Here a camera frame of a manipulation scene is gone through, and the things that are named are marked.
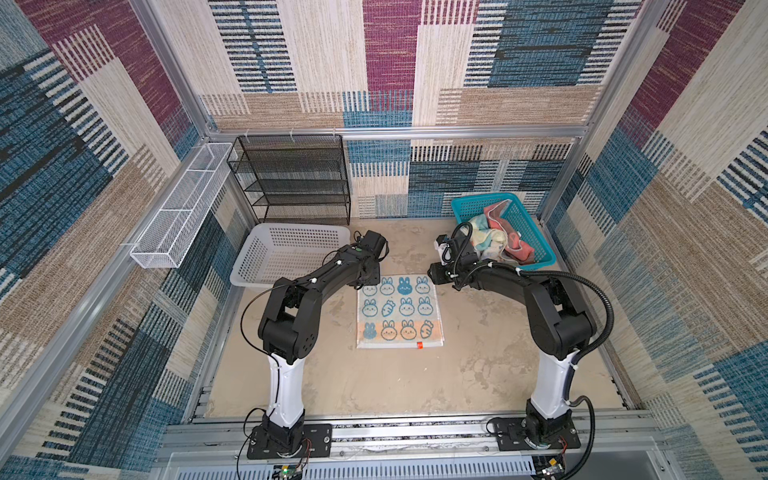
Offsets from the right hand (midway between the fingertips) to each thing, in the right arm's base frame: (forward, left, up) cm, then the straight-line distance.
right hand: (435, 273), depth 100 cm
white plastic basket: (+15, +58, -4) cm, 60 cm away
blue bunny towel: (-11, +12, -4) cm, 17 cm away
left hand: (-1, +22, +2) cm, 22 cm away
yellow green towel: (+7, -18, +6) cm, 20 cm away
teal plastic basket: (+28, -16, +3) cm, 33 cm away
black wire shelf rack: (+33, +48, +14) cm, 60 cm away
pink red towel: (+7, -28, +3) cm, 29 cm away
